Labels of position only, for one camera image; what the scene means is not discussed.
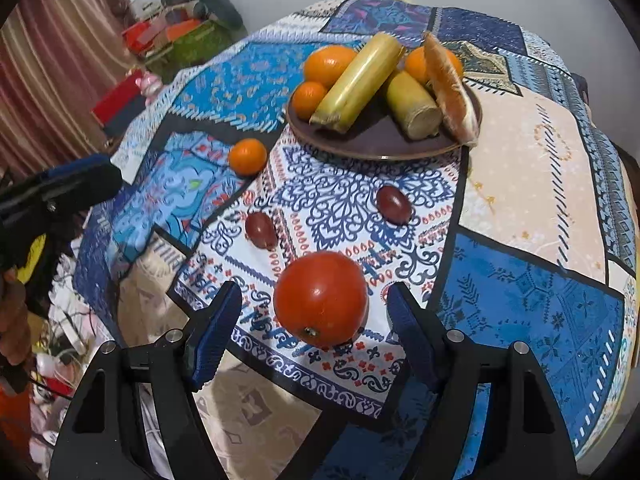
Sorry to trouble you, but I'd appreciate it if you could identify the red bin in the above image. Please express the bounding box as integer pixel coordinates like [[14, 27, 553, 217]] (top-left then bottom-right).
[[122, 22, 151, 53]]

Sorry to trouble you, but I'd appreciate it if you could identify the dark red small fruit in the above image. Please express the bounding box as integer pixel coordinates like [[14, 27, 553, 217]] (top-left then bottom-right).
[[376, 185, 413, 224], [244, 211, 279, 250]]

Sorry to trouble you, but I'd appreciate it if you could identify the patchwork printed blanket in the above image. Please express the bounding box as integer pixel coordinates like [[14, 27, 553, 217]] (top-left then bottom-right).
[[72, 0, 638, 480]]

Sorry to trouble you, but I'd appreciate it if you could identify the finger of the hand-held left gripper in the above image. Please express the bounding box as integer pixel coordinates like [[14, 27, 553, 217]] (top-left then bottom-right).
[[45, 166, 124, 217], [40, 154, 113, 181]]

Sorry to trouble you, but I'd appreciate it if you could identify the large orange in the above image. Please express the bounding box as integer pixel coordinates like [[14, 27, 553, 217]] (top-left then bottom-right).
[[303, 45, 360, 90], [404, 45, 465, 86]]

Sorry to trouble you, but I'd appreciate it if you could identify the red tomato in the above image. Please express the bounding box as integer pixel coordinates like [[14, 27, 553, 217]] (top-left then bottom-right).
[[273, 251, 370, 348]]

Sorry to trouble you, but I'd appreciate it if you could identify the striped red curtain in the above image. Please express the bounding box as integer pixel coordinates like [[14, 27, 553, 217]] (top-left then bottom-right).
[[0, 0, 141, 176]]

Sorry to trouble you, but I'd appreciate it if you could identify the green storage box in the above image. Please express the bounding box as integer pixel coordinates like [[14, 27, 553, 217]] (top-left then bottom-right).
[[145, 20, 236, 68]]

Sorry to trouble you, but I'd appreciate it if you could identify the long sugarcane piece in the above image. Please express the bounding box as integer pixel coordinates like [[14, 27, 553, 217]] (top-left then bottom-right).
[[309, 31, 406, 134]]

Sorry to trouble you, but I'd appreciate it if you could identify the flat red box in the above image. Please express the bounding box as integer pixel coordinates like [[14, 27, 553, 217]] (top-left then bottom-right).
[[91, 80, 151, 137]]

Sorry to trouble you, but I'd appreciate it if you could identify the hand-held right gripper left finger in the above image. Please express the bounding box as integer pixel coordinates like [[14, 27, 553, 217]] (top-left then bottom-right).
[[47, 280, 244, 480]]

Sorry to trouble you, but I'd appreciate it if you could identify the small tangerine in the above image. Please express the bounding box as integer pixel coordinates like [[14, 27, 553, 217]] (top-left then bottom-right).
[[291, 81, 328, 121], [228, 138, 269, 177]]

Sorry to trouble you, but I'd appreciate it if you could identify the orange box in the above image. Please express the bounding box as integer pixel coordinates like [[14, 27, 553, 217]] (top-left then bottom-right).
[[165, 19, 201, 41]]

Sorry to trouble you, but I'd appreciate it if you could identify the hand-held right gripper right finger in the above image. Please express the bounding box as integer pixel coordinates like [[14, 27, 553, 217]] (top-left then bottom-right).
[[386, 282, 581, 480]]

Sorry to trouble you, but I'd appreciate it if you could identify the purple round plate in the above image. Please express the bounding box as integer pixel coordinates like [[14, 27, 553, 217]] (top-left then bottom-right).
[[285, 67, 483, 162]]

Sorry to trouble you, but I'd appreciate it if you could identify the pink grapefruit slice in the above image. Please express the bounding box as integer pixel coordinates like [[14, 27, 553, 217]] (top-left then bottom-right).
[[422, 31, 481, 147]]

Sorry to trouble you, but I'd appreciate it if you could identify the person's left hand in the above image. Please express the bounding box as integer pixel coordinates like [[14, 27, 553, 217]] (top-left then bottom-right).
[[0, 267, 33, 367]]

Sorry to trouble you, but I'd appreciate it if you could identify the short sugarcane piece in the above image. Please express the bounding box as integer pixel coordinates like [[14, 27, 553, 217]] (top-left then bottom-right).
[[385, 70, 444, 140]]

